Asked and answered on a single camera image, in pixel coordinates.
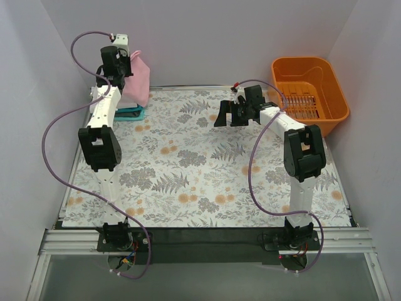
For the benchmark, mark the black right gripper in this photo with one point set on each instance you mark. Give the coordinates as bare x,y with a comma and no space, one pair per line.
236,113

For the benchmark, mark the pink t shirt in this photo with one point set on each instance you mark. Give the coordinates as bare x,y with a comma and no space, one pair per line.
137,87

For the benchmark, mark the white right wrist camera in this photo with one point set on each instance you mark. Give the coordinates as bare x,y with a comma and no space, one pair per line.
238,91

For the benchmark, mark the orange plastic basket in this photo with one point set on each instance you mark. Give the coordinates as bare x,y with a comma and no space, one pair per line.
312,90

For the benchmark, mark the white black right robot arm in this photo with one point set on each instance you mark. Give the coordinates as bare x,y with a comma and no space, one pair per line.
303,158

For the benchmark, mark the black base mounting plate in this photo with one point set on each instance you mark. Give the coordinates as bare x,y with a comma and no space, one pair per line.
202,245

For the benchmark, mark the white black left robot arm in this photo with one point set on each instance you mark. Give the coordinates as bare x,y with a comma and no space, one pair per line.
101,149

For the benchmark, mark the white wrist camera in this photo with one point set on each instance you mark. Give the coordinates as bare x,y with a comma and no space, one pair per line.
120,41
238,91

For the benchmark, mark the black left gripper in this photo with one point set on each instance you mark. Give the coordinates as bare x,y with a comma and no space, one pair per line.
116,61

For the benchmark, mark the floral patterned table mat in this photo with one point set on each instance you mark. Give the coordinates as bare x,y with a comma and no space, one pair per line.
178,170

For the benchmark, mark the dark folded t shirt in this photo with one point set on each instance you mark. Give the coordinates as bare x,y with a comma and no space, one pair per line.
128,113

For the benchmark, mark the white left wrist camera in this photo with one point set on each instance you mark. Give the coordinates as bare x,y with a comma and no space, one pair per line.
120,41

